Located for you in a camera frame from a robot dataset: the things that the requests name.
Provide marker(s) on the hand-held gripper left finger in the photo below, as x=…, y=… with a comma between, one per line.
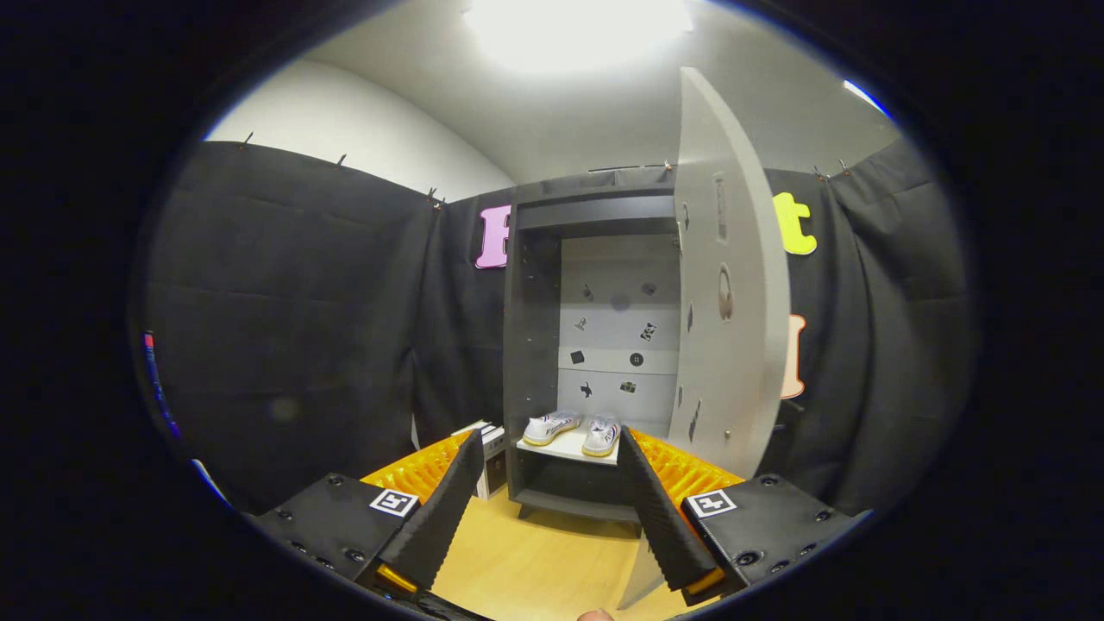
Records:
x=444, y=517

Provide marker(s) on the white book with dark cover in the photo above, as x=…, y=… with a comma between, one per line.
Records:
x=493, y=466

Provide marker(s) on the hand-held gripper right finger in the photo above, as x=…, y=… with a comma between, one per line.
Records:
x=660, y=517

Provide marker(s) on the narrow ceiling light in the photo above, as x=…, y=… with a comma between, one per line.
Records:
x=865, y=95

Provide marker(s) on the white shoe with striped side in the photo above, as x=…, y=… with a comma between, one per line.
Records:
x=601, y=438
x=548, y=427

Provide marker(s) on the large ceiling light panel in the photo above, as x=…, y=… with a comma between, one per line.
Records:
x=578, y=30

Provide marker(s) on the dark grey shoe cabinet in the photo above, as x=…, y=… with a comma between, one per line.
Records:
x=530, y=345

